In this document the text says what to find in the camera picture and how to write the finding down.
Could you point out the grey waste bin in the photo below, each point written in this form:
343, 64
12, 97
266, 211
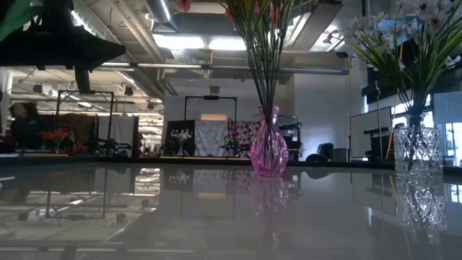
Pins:
340, 155

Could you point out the black wall camera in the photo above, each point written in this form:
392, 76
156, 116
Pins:
343, 55

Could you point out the grey ceiling pipe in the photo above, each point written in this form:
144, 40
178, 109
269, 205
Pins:
307, 69

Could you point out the white flowers in vase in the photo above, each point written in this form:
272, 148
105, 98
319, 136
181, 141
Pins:
180, 137

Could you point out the white board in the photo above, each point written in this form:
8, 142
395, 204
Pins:
370, 133

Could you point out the white curtain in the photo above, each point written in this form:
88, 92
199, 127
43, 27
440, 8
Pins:
121, 130

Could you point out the clear cut-glass vase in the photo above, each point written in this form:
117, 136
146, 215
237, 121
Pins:
418, 148

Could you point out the black shelf cabinet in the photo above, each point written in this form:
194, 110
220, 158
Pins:
294, 137

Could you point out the black office chair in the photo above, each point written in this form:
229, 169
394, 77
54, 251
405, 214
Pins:
321, 153

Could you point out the person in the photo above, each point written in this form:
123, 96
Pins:
25, 126

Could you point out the silver air duct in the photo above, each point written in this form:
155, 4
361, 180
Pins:
160, 12

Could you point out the pink glass vase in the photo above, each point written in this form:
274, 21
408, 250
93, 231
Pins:
269, 151

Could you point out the pink dotted cloth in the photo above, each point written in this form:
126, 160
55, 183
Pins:
243, 131

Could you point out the red flowers in vase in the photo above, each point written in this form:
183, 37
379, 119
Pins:
54, 135

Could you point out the grey wall vent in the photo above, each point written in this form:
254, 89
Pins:
214, 89

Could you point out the black backdrop cloth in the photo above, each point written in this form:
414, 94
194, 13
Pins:
167, 144

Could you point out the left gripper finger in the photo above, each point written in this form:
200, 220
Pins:
83, 81

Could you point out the white patterned cloth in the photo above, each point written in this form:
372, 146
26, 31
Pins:
211, 137

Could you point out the yellow broom stick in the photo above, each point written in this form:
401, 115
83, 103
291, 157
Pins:
390, 144

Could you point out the bright ceiling light panel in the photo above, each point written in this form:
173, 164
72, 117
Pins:
180, 41

